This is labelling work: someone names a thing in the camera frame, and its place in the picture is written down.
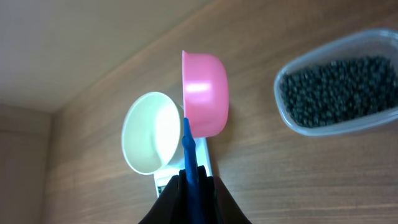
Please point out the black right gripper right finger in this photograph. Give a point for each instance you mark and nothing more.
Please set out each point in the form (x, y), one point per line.
(218, 204)

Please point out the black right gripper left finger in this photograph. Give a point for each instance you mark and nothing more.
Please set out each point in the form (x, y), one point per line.
(167, 208)

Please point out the pink scoop with blue handle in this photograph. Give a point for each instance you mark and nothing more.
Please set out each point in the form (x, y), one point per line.
(206, 108)

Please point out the white bowl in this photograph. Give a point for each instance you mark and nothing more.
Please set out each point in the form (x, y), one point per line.
(152, 132)

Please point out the black beans in container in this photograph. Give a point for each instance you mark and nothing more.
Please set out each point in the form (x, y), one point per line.
(342, 90)

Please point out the clear plastic container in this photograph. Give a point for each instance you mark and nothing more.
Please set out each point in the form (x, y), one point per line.
(367, 43)

